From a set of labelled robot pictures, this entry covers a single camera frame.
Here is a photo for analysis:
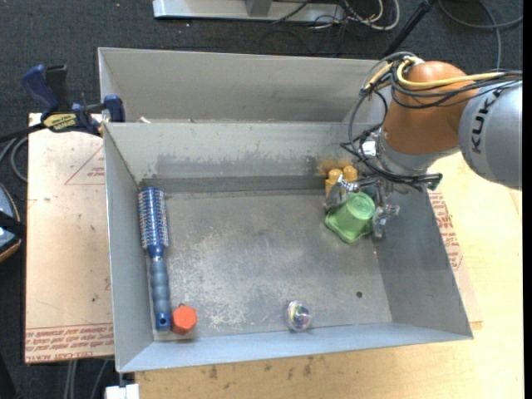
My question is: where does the blue round hairbrush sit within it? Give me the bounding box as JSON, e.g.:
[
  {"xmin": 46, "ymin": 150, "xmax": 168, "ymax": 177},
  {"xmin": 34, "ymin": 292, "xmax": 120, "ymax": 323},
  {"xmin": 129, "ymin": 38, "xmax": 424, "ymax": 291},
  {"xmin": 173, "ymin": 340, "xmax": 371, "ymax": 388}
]
[{"xmin": 136, "ymin": 186, "xmax": 174, "ymax": 332}]

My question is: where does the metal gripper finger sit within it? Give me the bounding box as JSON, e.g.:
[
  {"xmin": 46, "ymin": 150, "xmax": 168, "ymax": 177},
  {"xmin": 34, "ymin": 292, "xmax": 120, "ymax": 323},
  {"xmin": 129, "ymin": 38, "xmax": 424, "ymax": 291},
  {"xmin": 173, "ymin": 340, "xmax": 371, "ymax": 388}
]
[
  {"xmin": 323, "ymin": 175, "xmax": 361, "ymax": 214},
  {"xmin": 371, "ymin": 204, "xmax": 401, "ymax": 240}
]

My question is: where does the yellow toy brick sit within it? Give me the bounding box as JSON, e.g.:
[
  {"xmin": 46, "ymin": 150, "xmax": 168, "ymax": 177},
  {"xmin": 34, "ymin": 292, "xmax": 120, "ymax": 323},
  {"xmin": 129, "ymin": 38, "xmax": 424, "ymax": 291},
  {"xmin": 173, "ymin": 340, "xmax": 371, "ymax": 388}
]
[{"xmin": 323, "ymin": 164, "xmax": 359, "ymax": 199}]

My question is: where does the orange hexagonal block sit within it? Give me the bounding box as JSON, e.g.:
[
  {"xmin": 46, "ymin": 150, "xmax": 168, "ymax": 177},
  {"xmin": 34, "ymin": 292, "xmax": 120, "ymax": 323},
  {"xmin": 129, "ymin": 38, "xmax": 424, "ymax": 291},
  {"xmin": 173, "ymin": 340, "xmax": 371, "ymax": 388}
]
[{"xmin": 170, "ymin": 303, "xmax": 199, "ymax": 336}]

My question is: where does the translucent green cup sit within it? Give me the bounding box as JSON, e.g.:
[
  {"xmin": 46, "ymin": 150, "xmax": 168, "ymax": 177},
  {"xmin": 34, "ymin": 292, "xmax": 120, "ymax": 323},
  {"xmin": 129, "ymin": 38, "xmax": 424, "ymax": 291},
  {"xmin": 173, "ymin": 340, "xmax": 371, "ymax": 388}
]
[{"xmin": 323, "ymin": 192, "xmax": 377, "ymax": 244}]

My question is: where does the grey metal bin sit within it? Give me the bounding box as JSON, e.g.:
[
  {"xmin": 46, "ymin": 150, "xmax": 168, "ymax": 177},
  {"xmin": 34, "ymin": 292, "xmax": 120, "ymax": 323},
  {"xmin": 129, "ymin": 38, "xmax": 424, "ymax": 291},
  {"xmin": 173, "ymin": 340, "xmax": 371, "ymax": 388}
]
[{"xmin": 97, "ymin": 47, "xmax": 474, "ymax": 373}]

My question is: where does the clear ball with coloured swirls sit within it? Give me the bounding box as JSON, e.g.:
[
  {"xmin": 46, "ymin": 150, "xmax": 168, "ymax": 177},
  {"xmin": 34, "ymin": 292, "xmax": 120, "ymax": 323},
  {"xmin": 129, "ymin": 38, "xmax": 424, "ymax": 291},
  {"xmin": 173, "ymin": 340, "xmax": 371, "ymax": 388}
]
[{"xmin": 284, "ymin": 299, "xmax": 313, "ymax": 333}]

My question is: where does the brown cardboard board, red print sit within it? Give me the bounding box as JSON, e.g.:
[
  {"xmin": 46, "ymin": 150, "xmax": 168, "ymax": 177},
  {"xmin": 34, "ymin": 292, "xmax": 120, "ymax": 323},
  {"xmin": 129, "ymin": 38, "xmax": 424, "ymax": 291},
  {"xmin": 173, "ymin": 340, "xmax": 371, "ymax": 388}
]
[{"xmin": 24, "ymin": 112, "xmax": 484, "ymax": 365}]

